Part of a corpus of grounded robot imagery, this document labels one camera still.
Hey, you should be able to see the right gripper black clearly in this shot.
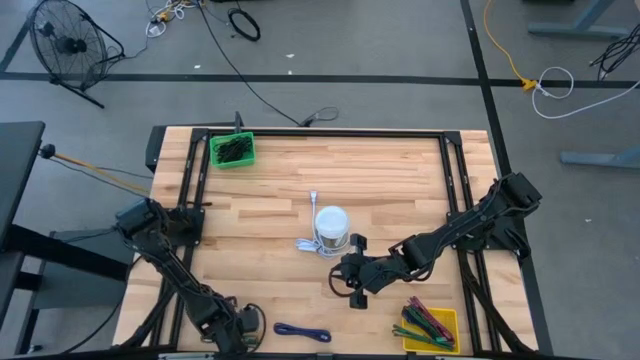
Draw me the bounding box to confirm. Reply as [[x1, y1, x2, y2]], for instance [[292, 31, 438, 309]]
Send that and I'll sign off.
[[341, 233, 401, 309]]

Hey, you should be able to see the white bulb lamp metal base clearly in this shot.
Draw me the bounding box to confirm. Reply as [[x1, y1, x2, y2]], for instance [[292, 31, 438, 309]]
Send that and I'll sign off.
[[314, 205, 351, 251]]

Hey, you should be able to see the yellow plastic bin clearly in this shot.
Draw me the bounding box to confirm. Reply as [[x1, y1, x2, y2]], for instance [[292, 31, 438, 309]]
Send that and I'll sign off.
[[400, 305, 462, 354]]

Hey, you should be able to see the green plastic mesh bin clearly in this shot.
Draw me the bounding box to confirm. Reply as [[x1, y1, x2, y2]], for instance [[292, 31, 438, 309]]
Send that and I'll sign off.
[[208, 131, 257, 170]]

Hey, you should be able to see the black controller box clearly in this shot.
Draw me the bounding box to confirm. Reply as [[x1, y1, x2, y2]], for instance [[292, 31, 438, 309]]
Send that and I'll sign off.
[[144, 124, 169, 174]]

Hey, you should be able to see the stick with black knob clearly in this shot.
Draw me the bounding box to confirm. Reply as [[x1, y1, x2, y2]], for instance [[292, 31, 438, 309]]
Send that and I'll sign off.
[[38, 143, 151, 196]]

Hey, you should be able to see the grey desk foot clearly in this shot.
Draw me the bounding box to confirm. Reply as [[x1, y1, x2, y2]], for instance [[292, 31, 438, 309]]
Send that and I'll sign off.
[[527, 0, 632, 40], [559, 144, 640, 170]]

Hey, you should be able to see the black desk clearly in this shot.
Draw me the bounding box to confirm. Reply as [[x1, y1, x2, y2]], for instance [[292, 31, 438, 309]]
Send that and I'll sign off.
[[0, 121, 132, 355]]

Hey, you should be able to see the black floor fan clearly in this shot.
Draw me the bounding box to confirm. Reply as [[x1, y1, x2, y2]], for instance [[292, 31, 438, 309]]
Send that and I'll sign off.
[[27, 0, 126, 110]]

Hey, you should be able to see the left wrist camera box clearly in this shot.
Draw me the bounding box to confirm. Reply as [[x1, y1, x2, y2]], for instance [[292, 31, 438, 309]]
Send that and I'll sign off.
[[238, 307, 262, 335]]

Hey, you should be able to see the purple braided USB cable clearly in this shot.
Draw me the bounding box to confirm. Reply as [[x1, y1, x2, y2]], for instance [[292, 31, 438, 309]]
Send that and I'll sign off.
[[272, 322, 333, 344]]

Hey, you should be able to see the white USB cable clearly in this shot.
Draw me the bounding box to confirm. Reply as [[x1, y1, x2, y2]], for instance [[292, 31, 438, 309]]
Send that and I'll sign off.
[[294, 190, 354, 260]]

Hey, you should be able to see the black aluminium table frame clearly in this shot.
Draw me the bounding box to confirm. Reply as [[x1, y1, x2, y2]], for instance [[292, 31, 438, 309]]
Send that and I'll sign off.
[[119, 127, 539, 357]]

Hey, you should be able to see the long black floor cable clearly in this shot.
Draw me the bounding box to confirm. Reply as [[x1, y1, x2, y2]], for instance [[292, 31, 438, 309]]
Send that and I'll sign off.
[[197, 0, 340, 128]]

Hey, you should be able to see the yellow extension cord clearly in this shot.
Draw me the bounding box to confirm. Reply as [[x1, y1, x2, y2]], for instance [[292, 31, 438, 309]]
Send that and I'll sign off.
[[482, 0, 539, 92]]

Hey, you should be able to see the coiled black floor cable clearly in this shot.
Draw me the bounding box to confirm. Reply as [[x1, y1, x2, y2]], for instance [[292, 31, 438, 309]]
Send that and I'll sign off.
[[227, 7, 262, 43]]

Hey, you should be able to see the white floor cord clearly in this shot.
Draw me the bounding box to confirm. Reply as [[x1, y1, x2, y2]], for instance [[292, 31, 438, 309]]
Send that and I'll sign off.
[[530, 65, 640, 120]]

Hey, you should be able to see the white cable tangle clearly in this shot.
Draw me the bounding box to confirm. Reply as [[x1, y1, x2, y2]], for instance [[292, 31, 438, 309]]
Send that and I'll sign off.
[[144, 0, 199, 39]]

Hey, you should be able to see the black cable bundle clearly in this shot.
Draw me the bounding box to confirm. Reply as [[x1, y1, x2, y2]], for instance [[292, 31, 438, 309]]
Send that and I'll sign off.
[[588, 22, 640, 81]]

